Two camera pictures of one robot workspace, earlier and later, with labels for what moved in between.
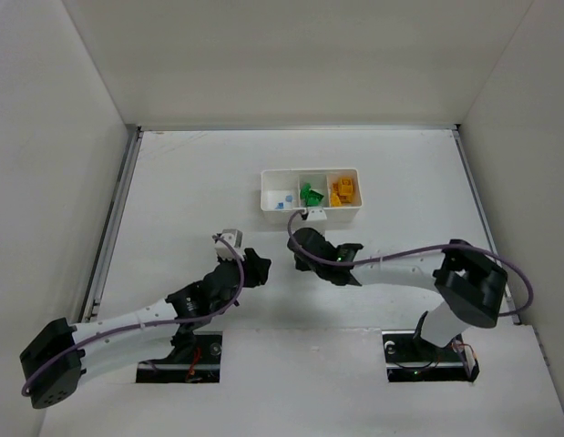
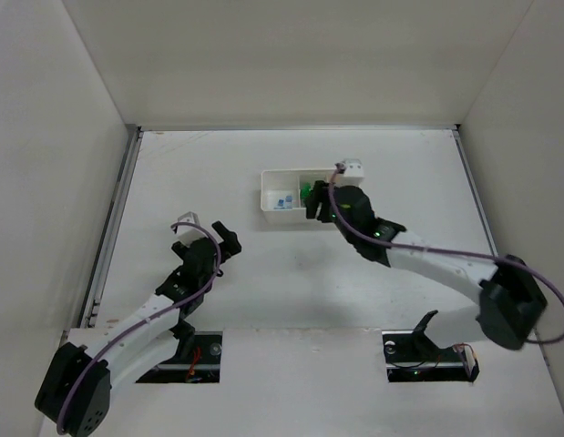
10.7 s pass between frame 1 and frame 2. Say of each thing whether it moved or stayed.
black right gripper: moved
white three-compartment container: stayed
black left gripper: moved
